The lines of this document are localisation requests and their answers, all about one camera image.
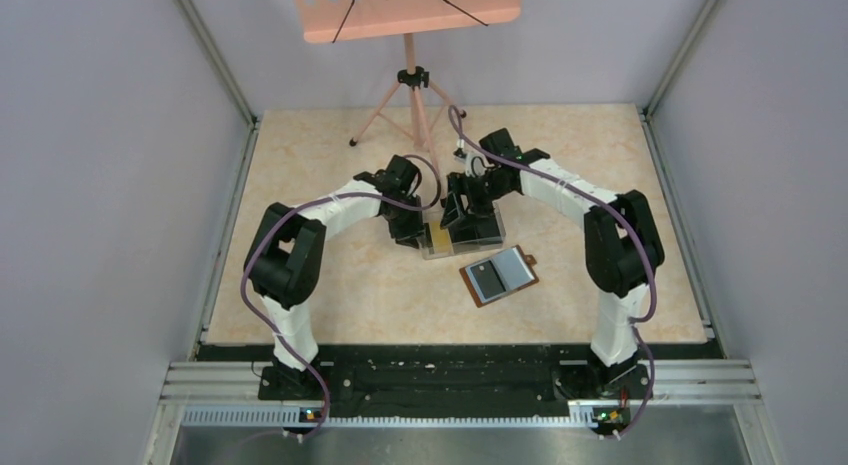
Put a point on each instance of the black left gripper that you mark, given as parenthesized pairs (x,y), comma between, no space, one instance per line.
(406,235)

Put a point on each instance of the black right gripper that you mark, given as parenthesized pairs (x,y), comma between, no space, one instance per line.
(461,183)

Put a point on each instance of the clear acrylic card box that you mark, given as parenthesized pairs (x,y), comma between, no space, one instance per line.
(464,240)

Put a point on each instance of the black credit card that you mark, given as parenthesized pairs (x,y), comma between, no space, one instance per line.
(487,280)

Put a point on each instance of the brown leather card holder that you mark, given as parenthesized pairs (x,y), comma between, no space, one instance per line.
(515,267)

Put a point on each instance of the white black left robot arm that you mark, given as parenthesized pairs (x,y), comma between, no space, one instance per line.
(284,260)

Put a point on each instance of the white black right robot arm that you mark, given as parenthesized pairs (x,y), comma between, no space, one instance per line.
(622,247)

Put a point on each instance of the yellow card in box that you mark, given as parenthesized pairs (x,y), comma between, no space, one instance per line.
(441,242)

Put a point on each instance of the pink music stand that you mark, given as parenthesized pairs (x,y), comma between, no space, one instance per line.
(403,107)

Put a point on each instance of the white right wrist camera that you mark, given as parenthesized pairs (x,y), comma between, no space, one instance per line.
(459,153)

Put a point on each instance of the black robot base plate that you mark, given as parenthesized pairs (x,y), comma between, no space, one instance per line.
(460,382)

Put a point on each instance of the aluminium frame rail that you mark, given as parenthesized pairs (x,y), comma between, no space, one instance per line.
(218,395)

